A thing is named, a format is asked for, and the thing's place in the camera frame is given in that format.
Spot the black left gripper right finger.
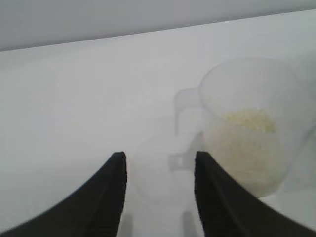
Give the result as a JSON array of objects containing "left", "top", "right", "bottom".
[{"left": 194, "top": 151, "right": 316, "bottom": 237}]

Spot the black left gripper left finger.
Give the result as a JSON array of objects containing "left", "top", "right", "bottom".
[{"left": 0, "top": 152, "right": 128, "bottom": 237}]

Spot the white rice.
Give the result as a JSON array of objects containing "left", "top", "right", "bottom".
[{"left": 204, "top": 110, "right": 292, "bottom": 196}]

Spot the translucent plastic measuring cup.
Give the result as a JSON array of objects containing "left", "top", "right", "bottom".
[{"left": 174, "top": 58, "right": 312, "bottom": 198}]

